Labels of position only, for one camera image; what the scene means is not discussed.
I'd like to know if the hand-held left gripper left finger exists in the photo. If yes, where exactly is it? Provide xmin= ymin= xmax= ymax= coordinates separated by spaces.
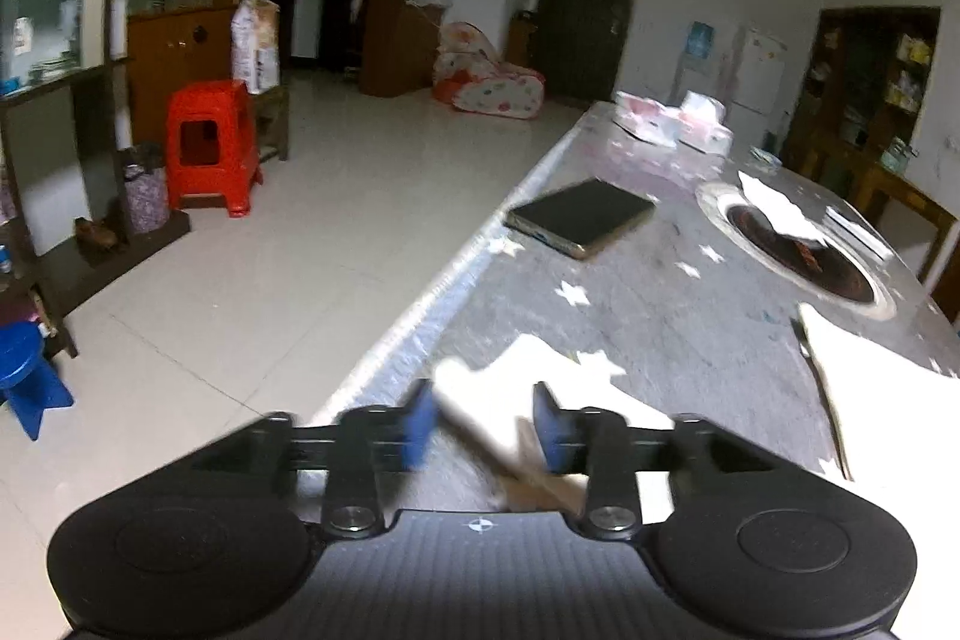
xmin=180 ymin=380 xmax=442 ymax=536

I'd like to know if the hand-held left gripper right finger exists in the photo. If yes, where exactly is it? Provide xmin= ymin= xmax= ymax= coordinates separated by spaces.
xmin=531 ymin=381 xmax=781 ymax=536

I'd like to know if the cream white garment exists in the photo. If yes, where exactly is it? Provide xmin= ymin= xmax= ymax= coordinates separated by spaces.
xmin=431 ymin=302 xmax=960 ymax=640

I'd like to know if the grey star-print tablecloth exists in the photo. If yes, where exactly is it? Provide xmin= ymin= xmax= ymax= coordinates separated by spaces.
xmin=315 ymin=100 xmax=960 ymax=536

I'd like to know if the dark smartphone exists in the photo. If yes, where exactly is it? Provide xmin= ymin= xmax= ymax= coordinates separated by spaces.
xmin=504 ymin=177 xmax=657 ymax=260

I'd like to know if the crumpled white tissue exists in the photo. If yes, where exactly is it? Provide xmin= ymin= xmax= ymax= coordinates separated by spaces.
xmin=736 ymin=171 xmax=826 ymax=245

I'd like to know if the white tissue box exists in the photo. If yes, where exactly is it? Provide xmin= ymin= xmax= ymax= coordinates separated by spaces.
xmin=677 ymin=91 xmax=734 ymax=154
xmin=613 ymin=91 xmax=680 ymax=145

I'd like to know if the round built-in cooktop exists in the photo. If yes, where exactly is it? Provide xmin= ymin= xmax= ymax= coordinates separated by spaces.
xmin=694 ymin=181 xmax=897 ymax=320

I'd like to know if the red plastic stool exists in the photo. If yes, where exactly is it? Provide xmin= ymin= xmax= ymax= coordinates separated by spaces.
xmin=165 ymin=80 xmax=265 ymax=217

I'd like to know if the patterned kids sofa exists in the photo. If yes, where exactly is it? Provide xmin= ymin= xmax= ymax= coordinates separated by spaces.
xmin=433 ymin=21 xmax=547 ymax=120

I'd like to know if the patterned fabric bin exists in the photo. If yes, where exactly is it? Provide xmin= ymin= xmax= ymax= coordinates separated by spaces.
xmin=120 ymin=145 xmax=170 ymax=234

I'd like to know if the long white remote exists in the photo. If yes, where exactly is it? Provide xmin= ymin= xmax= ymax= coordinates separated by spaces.
xmin=823 ymin=205 xmax=893 ymax=259

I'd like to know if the white water dispenser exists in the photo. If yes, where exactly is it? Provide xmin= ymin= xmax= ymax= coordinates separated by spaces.
xmin=679 ymin=53 xmax=713 ymax=109

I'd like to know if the brown shoe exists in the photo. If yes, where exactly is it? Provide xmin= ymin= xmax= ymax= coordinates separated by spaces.
xmin=73 ymin=218 xmax=121 ymax=251

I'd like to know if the small dark cabinet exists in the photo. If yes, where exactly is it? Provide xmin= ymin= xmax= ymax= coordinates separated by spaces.
xmin=506 ymin=10 xmax=538 ymax=68

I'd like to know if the blue plastic stool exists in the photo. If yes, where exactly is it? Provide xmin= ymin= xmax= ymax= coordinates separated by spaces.
xmin=0 ymin=321 xmax=76 ymax=442

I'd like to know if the white fridge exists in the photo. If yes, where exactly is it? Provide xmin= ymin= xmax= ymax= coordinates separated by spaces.
xmin=724 ymin=26 xmax=788 ymax=150

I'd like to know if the dark wooden door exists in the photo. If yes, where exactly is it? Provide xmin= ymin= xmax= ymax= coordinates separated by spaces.
xmin=529 ymin=0 xmax=647 ymax=103

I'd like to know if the white printed sack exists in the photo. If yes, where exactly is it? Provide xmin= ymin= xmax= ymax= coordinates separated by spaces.
xmin=231 ymin=0 xmax=282 ymax=94

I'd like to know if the wooden side table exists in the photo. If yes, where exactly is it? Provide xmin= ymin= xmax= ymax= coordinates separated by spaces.
xmin=851 ymin=160 xmax=960 ymax=285

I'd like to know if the wooden cabinet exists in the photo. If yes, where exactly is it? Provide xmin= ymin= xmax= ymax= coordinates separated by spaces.
xmin=124 ymin=0 xmax=267 ymax=150

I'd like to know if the dark wooden display shelf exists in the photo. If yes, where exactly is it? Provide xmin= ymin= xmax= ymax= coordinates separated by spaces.
xmin=780 ymin=6 xmax=942 ymax=191

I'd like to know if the glass display cabinet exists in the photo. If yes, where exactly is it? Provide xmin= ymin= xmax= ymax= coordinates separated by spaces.
xmin=0 ymin=0 xmax=136 ymax=356

